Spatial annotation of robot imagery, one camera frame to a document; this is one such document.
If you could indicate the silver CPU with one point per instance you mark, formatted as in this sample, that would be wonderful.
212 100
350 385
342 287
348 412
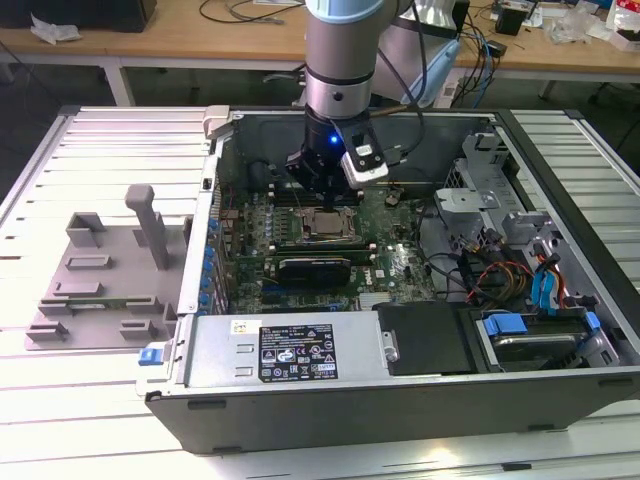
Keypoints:
329 226

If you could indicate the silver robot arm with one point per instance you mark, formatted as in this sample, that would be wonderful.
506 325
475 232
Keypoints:
340 60

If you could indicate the CPU socket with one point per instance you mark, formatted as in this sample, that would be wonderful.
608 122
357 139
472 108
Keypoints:
302 241

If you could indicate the metal locking lever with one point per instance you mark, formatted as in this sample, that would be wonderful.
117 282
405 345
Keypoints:
297 197

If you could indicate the round coin battery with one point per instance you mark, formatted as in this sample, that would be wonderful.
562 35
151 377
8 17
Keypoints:
393 197

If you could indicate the grey case latch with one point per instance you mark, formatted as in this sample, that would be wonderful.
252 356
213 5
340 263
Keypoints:
217 120

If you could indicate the black graphics card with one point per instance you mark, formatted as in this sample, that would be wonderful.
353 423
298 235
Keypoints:
312 277

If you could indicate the green motherboard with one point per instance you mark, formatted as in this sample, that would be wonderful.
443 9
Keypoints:
400 240

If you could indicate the blue expansion slot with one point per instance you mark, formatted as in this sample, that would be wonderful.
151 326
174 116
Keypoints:
270 290

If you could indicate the silver chipset heatsink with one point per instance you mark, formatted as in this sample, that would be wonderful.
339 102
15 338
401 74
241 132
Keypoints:
376 301

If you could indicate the grey metal drive cage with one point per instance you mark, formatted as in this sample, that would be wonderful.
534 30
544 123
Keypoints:
465 200

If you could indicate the wooden desk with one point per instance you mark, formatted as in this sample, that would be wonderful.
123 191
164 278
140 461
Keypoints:
175 35

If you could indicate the black plastic shroud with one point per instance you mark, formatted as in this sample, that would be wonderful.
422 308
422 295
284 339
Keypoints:
425 340

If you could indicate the silver power supply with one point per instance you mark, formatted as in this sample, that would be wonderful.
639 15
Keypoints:
215 350

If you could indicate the small black adapter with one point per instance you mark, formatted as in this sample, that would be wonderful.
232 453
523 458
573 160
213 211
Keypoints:
497 48

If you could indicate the grey parts rack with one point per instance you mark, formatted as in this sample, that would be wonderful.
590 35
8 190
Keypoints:
120 280

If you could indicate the small black box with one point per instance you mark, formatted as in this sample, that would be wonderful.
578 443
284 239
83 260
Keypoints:
510 20

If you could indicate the hard disk in blue carrier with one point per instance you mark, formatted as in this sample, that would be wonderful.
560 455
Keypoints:
505 326

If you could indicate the blue case latch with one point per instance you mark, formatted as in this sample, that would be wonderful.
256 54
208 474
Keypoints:
150 356

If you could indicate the dark grey PC case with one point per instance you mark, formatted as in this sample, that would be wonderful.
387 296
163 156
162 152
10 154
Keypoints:
350 420

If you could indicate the large black box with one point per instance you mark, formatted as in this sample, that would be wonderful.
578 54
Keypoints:
75 12

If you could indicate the white crumpled plastic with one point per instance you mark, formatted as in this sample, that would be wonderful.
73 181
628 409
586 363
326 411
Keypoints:
52 30

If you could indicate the clear plastic bags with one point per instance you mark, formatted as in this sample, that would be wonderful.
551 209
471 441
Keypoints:
575 25

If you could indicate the small blue clip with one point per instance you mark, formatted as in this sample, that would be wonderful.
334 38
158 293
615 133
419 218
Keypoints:
591 321

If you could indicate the red white package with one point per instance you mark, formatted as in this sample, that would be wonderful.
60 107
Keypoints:
625 25

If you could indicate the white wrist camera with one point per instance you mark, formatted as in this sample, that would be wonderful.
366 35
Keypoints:
367 175

